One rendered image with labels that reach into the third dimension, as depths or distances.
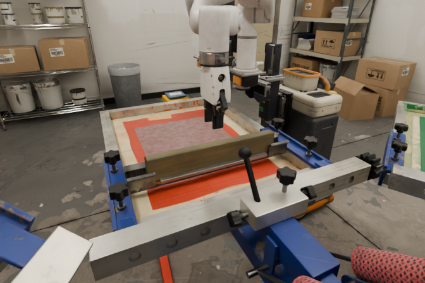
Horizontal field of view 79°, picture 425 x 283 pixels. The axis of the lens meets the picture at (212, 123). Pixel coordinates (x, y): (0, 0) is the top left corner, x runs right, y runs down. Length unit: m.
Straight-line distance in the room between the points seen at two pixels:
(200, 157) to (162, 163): 0.11
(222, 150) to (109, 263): 0.41
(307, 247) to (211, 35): 0.48
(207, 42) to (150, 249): 0.45
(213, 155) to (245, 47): 0.66
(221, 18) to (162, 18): 3.82
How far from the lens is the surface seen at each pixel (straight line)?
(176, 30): 4.50
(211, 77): 0.65
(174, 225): 0.54
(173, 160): 0.72
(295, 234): 0.54
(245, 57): 1.28
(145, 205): 0.72
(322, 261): 0.51
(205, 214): 0.55
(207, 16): 0.63
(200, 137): 1.02
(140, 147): 0.99
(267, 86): 1.42
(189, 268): 1.78
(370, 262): 0.49
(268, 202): 0.53
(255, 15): 1.26
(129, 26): 4.34
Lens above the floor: 1.42
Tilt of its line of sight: 24 degrees down
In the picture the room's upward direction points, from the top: straight up
